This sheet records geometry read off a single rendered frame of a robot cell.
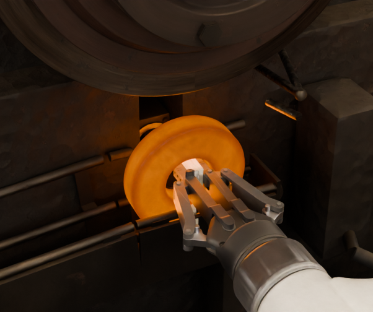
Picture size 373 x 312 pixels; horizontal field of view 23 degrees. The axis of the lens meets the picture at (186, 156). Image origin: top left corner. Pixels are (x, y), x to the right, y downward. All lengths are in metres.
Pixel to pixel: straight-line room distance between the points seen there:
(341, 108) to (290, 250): 0.29
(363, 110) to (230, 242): 0.30
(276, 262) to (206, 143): 0.23
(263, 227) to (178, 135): 0.17
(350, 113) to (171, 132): 0.24
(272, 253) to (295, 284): 0.05
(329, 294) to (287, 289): 0.04
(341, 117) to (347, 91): 0.06
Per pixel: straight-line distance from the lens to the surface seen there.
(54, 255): 1.07
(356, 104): 1.18
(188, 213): 1.02
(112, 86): 0.98
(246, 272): 0.93
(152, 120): 1.19
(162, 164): 1.07
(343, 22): 1.23
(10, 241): 1.12
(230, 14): 0.90
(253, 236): 0.95
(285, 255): 0.92
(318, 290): 0.88
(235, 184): 1.07
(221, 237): 0.99
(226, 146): 1.10
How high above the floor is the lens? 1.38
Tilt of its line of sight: 33 degrees down
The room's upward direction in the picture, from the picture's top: straight up
